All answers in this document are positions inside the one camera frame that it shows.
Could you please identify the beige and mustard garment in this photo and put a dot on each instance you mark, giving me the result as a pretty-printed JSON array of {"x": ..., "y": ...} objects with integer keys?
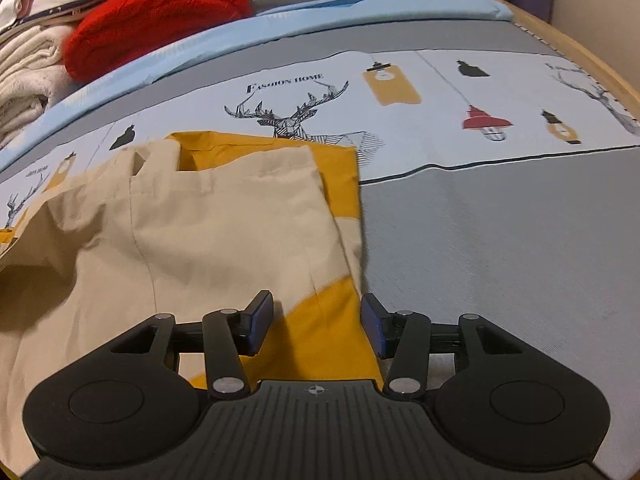
[{"x": 196, "y": 222}]

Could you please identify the red knitted sweater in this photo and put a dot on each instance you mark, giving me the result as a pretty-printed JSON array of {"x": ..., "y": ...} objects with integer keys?
[{"x": 119, "y": 31}]

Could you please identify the light blue quilt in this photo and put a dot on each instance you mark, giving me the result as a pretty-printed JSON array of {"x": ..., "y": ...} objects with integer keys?
[{"x": 282, "y": 22}]

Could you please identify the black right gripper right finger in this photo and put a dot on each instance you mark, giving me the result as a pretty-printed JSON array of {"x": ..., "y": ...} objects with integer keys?
[{"x": 491, "y": 395}]

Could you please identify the cream folded blanket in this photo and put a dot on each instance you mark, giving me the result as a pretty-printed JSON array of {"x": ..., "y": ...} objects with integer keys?
[{"x": 33, "y": 77}]

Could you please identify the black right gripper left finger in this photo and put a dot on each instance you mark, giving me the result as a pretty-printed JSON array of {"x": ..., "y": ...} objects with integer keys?
[{"x": 142, "y": 393}]

